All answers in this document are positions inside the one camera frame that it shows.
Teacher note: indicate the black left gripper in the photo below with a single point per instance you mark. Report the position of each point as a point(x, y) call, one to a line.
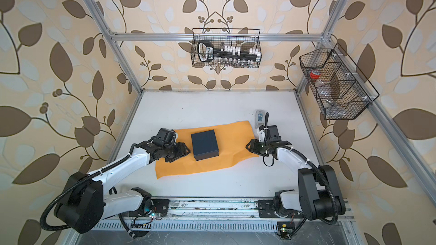
point(183, 151)

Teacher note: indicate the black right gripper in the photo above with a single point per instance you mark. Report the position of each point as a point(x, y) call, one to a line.
point(254, 147)

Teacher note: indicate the orange wrapping paper sheet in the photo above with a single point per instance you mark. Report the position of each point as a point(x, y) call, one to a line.
point(232, 140)

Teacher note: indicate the dark navy gift box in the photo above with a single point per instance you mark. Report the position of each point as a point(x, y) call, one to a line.
point(205, 145)

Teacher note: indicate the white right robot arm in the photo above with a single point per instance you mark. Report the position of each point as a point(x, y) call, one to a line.
point(317, 197)

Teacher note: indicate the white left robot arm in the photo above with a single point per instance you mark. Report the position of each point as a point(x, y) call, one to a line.
point(88, 198)

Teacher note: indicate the grey tape dispenser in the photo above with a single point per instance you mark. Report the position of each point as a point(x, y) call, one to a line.
point(259, 118)

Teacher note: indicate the red capped clear bottle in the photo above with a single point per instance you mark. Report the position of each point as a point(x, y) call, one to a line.
point(323, 88)

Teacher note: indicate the black white tool in basket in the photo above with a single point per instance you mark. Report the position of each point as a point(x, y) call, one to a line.
point(207, 52)

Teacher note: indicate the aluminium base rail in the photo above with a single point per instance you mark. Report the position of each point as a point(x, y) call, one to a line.
point(225, 208)

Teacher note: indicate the black wire basket right wall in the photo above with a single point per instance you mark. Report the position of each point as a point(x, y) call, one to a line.
point(351, 88)

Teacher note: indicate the black wire basket wall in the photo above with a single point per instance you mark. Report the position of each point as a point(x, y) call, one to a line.
point(242, 37)
point(351, 88)

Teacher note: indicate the black wire basket back wall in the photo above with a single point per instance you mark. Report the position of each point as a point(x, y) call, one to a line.
point(242, 37)

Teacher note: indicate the aluminium frame post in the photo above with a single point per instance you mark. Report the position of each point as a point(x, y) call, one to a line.
point(115, 48)

